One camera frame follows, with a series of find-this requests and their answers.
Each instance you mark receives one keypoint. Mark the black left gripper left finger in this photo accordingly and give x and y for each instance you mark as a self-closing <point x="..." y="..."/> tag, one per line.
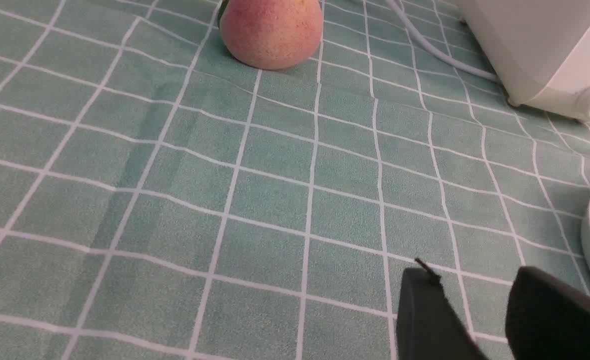
<point x="427" y="326"/>

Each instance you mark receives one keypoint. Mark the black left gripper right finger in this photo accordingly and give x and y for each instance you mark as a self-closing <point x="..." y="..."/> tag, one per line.
<point x="546" y="318"/>

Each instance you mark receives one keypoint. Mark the white toaster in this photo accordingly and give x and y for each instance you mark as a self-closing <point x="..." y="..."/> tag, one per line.
<point x="539" y="50"/>

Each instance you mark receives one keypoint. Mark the green checkered tablecloth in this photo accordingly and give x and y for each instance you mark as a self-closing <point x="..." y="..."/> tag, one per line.
<point x="160" y="200"/>

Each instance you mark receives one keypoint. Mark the pink yellow mango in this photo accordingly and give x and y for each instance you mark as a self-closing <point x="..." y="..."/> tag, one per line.
<point x="271" y="34"/>

